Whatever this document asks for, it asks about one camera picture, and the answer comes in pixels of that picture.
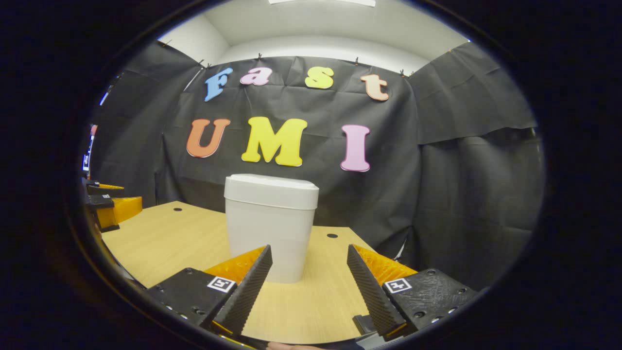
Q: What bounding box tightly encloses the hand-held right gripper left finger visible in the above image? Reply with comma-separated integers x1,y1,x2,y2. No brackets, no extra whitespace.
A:
145,245,274,339

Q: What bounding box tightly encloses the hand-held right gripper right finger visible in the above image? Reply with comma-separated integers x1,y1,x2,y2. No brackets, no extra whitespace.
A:
346,244,479,341

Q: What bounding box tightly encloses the white desktop garbage bin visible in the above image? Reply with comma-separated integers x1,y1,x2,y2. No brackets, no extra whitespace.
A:
224,174,320,284

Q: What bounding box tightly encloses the wooden desktop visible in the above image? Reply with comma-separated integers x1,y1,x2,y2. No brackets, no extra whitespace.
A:
101,201,389,345

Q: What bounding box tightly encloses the computer monitor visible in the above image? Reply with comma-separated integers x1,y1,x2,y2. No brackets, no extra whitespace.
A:
82,124,98,173

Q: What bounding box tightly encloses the black backdrop cloth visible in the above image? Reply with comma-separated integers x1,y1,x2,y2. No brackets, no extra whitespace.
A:
87,41,547,292

